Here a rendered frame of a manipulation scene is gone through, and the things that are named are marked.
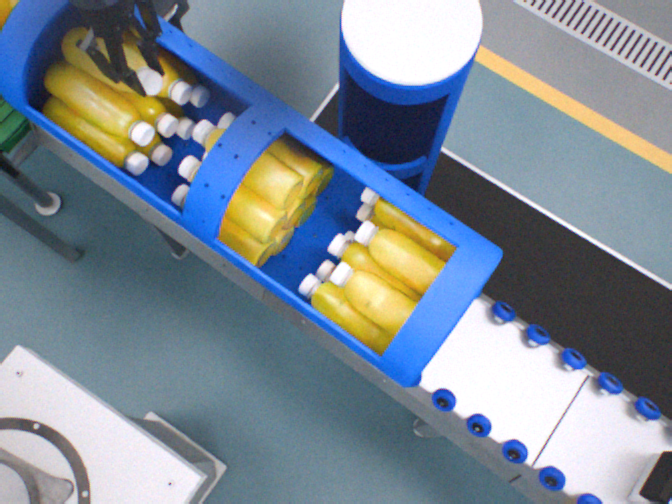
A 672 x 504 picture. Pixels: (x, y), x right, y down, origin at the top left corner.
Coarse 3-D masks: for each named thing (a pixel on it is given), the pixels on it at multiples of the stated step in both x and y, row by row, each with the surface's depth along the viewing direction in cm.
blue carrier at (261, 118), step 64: (64, 0) 114; (0, 64) 117; (192, 64) 114; (256, 128) 110; (320, 128) 117; (192, 192) 111; (384, 192) 109; (320, 256) 133; (320, 320) 113; (448, 320) 102
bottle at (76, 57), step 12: (72, 36) 118; (84, 36) 117; (72, 48) 118; (72, 60) 119; (84, 60) 117; (108, 60) 113; (132, 60) 113; (144, 60) 114; (96, 72) 116; (108, 84) 116; (120, 84) 114
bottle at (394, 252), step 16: (368, 240) 115; (384, 240) 113; (400, 240) 113; (384, 256) 113; (400, 256) 112; (416, 256) 112; (432, 256) 113; (400, 272) 113; (416, 272) 112; (432, 272) 112; (416, 288) 113
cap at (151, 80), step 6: (144, 72) 112; (150, 72) 112; (156, 72) 112; (138, 78) 112; (144, 78) 111; (150, 78) 112; (156, 78) 113; (144, 84) 112; (150, 84) 113; (156, 84) 113; (162, 84) 114; (150, 90) 113; (156, 90) 114
